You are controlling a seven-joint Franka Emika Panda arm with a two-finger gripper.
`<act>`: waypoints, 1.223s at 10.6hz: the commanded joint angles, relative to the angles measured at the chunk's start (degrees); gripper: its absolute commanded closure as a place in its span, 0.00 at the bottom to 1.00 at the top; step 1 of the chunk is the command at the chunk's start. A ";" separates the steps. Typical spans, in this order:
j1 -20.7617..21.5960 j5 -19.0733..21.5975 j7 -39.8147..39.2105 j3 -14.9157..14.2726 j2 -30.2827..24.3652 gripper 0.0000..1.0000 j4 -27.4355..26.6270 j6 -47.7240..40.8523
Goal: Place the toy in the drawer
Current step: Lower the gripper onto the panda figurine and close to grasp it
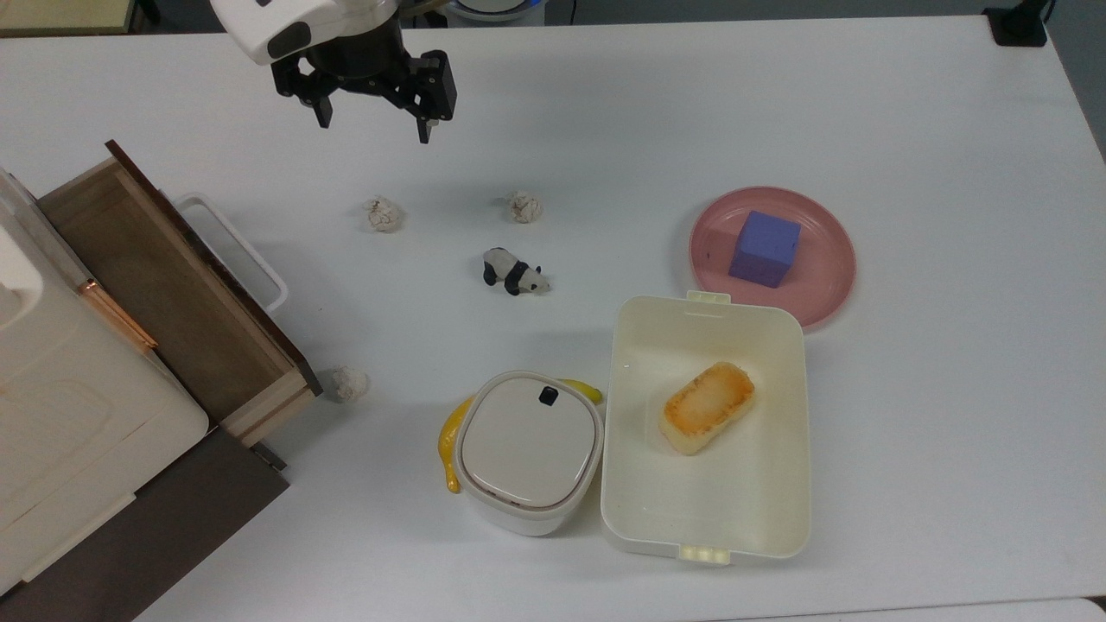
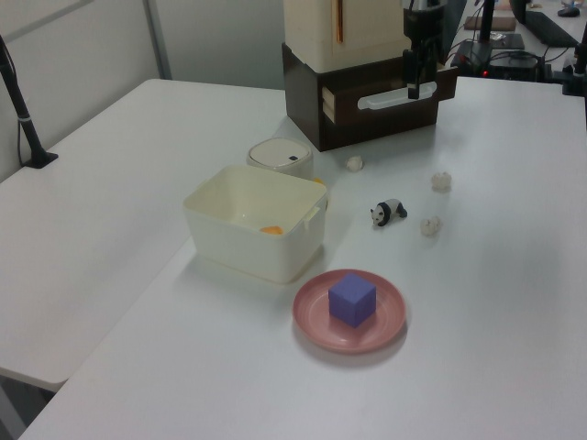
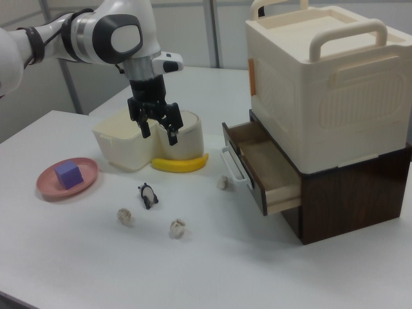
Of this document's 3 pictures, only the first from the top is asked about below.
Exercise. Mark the crumpled white paper ball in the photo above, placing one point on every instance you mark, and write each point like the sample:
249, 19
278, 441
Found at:
350, 383
524, 206
384, 214

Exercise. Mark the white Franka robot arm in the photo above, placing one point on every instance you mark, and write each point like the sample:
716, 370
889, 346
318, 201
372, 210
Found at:
285, 22

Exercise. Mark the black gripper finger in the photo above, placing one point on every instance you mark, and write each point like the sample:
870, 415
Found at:
322, 112
426, 130

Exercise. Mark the black clamp mount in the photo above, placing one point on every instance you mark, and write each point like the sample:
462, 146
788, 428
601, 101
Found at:
1020, 22

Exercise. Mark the white square lidded container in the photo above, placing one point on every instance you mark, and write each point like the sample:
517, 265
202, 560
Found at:
529, 449

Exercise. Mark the pink round plate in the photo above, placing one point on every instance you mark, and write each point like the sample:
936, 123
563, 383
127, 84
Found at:
821, 268

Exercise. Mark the white cabinet with copper trim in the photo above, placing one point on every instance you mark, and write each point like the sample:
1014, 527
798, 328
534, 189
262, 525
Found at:
78, 406

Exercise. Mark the toasted bread toy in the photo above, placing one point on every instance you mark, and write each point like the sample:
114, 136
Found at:
708, 407

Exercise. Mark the yellow banana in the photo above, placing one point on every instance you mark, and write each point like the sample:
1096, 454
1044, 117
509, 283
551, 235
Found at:
449, 445

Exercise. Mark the purple foam cube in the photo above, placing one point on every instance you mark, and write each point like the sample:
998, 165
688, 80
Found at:
764, 249

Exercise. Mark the open wooden drawer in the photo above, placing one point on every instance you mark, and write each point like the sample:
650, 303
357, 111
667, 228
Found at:
173, 294

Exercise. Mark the cream plastic lunch box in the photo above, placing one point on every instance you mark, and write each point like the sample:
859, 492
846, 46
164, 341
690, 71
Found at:
760, 466

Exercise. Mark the blue white round object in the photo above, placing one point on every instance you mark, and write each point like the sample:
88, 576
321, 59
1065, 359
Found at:
497, 7

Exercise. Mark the panda toy figure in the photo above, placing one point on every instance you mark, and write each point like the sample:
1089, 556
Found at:
513, 272

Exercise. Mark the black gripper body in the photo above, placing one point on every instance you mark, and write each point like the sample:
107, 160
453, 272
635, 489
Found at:
371, 65

